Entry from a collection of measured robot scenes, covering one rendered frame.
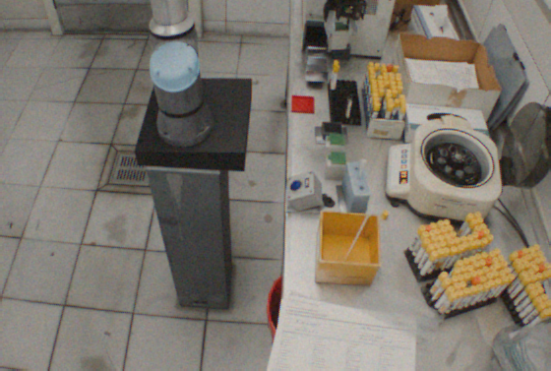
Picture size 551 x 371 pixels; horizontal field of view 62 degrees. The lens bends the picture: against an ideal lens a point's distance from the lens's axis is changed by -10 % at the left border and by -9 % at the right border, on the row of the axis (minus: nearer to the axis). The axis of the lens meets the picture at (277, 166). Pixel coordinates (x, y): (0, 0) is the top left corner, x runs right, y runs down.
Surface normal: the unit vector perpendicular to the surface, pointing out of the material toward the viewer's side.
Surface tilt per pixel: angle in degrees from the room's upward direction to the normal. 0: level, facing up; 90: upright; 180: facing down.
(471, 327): 0
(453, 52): 88
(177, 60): 8
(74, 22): 90
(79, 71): 0
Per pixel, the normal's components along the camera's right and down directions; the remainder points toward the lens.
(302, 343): 0.06, -0.65
